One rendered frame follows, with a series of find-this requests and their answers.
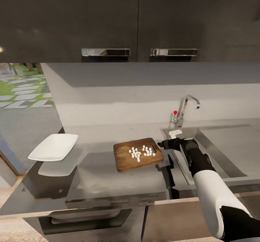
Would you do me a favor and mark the cutting board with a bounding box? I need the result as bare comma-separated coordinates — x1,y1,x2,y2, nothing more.
113,137,165,171

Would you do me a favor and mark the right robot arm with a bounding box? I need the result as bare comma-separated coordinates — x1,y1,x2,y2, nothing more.
157,130,260,242

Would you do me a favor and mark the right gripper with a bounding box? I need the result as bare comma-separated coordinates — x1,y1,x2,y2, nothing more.
157,138,180,150

